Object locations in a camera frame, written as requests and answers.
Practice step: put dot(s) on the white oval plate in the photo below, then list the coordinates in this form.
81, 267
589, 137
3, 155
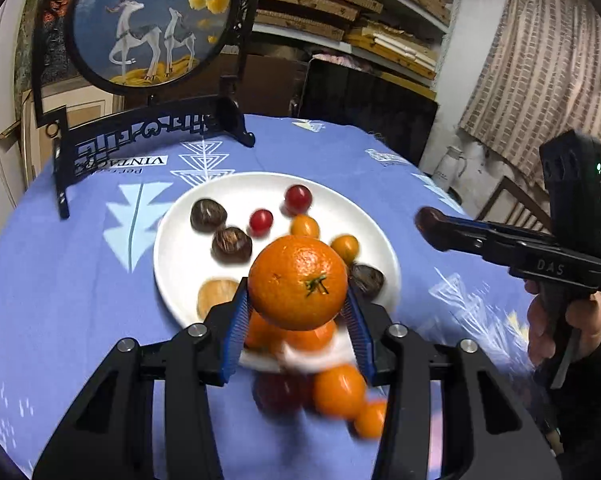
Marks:
190, 260

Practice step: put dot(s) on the stack of yellow flat boxes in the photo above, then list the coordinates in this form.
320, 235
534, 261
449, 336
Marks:
395, 47

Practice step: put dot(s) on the large mandarin orange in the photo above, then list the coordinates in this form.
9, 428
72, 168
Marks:
295, 280

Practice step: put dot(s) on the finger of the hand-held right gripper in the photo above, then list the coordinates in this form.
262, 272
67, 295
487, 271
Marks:
475, 249
480, 228

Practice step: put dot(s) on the blue printed tablecloth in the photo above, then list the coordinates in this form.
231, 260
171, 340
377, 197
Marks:
80, 285

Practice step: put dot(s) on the checked curtain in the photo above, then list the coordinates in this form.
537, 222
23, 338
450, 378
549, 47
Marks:
540, 60

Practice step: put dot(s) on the small orange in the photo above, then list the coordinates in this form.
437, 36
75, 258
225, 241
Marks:
344, 248
313, 338
260, 334
305, 226
370, 417
340, 391

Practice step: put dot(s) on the framed flower painting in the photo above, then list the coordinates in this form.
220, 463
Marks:
55, 60

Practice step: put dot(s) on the brown wooden cabinet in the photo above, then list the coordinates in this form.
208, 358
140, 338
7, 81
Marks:
268, 72

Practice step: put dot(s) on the pink cloth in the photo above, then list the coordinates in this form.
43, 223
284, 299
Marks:
338, 60

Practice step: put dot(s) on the round deer screen black stand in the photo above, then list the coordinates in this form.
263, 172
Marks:
145, 20

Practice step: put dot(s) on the white metal shelf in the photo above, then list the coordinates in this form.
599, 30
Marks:
453, 15

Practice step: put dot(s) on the dark brown chestnut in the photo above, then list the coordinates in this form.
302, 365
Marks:
231, 245
208, 215
427, 221
368, 280

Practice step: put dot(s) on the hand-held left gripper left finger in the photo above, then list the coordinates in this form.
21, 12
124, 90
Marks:
235, 330

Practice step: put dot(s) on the white thermos jug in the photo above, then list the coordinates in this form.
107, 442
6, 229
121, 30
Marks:
448, 167

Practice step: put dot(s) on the black chair back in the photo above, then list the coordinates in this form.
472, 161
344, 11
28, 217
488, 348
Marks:
370, 110

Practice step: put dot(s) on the person's right hand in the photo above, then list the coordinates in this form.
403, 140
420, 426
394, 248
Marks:
587, 312

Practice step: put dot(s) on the brown wooden chair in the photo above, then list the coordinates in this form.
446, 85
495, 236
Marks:
510, 202

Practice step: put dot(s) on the stack of brown wooden cases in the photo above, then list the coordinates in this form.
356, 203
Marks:
305, 2

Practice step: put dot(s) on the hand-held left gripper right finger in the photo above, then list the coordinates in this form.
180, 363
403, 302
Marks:
358, 332

